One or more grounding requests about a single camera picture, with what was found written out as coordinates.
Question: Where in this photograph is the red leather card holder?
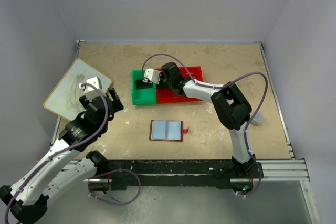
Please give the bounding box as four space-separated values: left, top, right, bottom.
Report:
149 120 189 142

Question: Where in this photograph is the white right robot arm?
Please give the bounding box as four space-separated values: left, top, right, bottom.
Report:
159 62 256 177

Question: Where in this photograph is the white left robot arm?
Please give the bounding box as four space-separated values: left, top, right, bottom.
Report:
1 88 124 223

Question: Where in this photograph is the middle red plastic bin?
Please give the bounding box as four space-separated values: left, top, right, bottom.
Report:
156 83 184 104

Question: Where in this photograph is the red plastic bin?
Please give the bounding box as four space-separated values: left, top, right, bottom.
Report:
177 66 203 102
156 83 184 104

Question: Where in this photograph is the outer red plastic bin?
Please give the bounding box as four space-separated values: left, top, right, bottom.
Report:
177 66 203 102

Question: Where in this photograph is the yellow-framed whiteboard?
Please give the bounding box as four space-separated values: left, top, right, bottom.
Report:
44 59 112 121

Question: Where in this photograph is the green plastic bin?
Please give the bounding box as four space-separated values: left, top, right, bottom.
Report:
131 70 156 105

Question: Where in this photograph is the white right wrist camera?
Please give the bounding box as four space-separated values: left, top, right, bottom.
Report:
142 68 161 84

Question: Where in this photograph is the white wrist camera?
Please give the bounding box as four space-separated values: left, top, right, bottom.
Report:
79 77 102 101
142 68 161 84

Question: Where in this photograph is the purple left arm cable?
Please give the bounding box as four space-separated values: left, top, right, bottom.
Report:
4 82 142 223

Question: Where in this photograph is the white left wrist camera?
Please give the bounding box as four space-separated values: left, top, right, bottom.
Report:
79 77 102 101

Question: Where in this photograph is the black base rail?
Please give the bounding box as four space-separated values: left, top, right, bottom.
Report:
76 158 266 191

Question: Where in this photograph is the aluminium table frame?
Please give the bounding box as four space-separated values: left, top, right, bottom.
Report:
18 40 321 224

